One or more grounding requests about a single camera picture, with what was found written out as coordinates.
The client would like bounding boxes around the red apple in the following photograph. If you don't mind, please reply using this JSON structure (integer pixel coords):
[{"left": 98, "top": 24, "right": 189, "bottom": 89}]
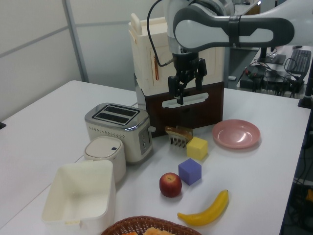
[{"left": 159, "top": 172, "right": 183, "bottom": 198}]

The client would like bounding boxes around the small white lidded bin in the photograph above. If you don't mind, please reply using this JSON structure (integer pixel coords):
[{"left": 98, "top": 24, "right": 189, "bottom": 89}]
[{"left": 84, "top": 136, "right": 127, "bottom": 184}]

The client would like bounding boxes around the black monitor stand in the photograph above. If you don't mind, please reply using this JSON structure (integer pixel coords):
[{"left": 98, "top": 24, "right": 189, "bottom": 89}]
[{"left": 256, "top": 46, "right": 287, "bottom": 66}]

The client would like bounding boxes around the grey partition post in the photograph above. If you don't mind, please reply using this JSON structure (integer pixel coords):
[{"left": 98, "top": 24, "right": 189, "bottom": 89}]
[{"left": 61, "top": 0, "right": 89, "bottom": 83}]

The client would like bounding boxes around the black keyboard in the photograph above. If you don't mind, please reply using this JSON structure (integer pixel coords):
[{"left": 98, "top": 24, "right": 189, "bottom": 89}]
[{"left": 284, "top": 48, "right": 313, "bottom": 75}]

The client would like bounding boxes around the yellow banana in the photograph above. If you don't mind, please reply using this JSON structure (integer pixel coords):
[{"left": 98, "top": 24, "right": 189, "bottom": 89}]
[{"left": 177, "top": 189, "right": 230, "bottom": 227}]

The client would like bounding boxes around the purple foam cube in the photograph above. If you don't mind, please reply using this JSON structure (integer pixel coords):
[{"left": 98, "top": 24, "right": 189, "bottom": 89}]
[{"left": 178, "top": 158, "right": 202, "bottom": 186}]

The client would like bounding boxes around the copper bar handle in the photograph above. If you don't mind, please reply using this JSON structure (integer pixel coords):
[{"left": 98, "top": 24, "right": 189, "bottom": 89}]
[{"left": 153, "top": 54, "right": 160, "bottom": 81}]

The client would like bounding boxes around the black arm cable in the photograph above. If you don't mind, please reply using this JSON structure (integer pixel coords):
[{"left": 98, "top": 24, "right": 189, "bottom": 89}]
[{"left": 146, "top": 0, "right": 176, "bottom": 67}]

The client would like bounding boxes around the black camera stand clamp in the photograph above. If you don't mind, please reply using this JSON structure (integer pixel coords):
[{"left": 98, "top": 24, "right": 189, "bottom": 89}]
[{"left": 297, "top": 70, "right": 313, "bottom": 108}]

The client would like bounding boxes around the long orange striped bread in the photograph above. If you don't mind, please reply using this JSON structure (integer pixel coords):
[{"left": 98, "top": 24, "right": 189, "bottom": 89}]
[{"left": 143, "top": 226, "right": 177, "bottom": 235}]

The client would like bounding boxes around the pink round plate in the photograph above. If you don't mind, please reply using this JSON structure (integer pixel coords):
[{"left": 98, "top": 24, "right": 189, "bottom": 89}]
[{"left": 212, "top": 119, "right": 261, "bottom": 149}]

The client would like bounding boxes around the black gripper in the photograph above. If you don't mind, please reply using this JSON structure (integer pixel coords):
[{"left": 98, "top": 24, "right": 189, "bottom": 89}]
[{"left": 167, "top": 52, "right": 208, "bottom": 106}]

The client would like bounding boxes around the white open plastic container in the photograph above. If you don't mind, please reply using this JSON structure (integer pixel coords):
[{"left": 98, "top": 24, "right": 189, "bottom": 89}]
[{"left": 41, "top": 160, "right": 117, "bottom": 235}]

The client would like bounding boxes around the dark brown drawer base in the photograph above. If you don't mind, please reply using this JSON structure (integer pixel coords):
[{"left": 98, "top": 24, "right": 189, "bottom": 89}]
[{"left": 134, "top": 72, "right": 225, "bottom": 138}]

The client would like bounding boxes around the chrome two-slot toaster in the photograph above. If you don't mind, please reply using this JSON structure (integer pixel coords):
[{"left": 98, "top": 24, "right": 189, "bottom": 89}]
[{"left": 84, "top": 102, "right": 157, "bottom": 165}]

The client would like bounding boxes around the white drawer handle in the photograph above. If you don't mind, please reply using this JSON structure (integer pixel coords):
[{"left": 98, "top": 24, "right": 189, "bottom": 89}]
[{"left": 161, "top": 92, "right": 209, "bottom": 109}]

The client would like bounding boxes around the yellow foam cube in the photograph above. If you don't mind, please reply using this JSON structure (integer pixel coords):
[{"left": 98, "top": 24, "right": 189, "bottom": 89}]
[{"left": 186, "top": 136, "right": 209, "bottom": 161}]

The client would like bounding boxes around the brown wicker basket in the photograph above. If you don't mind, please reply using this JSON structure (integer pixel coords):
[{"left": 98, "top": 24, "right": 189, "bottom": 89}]
[{"left": 100, "top": 215, "right": 202, "bottom": 235}]

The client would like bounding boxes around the brown bread slice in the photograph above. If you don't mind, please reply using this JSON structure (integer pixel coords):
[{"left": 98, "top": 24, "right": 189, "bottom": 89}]
[{"left": 164, "top": 125, "right": 194, "bottom": 142}]

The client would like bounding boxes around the black electronics box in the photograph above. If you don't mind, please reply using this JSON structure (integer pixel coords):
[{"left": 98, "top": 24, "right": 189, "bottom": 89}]
[{"left": 239, "top": 65, "right": 267, "bottom": 92}]

